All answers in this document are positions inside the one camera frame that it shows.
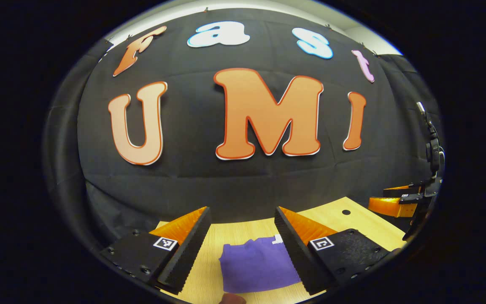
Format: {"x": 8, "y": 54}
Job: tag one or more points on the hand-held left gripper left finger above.
{"x": 188, "y": 253}

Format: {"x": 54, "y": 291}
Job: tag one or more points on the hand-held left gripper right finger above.
{"x": 295, "y": 253}

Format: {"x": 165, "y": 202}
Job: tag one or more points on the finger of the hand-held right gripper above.
{"x": 397, "y": 192}
{"x": 388, "y": 207}

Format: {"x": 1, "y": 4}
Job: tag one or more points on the purple knit cardigan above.
{"x": 255, "y": 266}

